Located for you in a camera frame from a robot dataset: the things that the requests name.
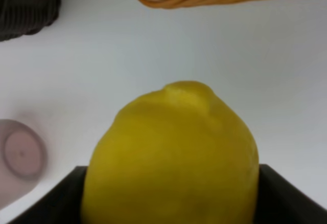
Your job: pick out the dark brown wicker basket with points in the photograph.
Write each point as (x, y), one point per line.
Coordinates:
(27, 17)

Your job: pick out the translucent pink cup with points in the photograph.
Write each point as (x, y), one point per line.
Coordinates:
(23, 160)

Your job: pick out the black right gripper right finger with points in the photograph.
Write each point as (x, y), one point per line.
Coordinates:
(279, 202)

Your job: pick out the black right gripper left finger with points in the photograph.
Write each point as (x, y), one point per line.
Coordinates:
(61, 205)

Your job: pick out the yellow lemon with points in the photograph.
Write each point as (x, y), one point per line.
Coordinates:
(176, 155)

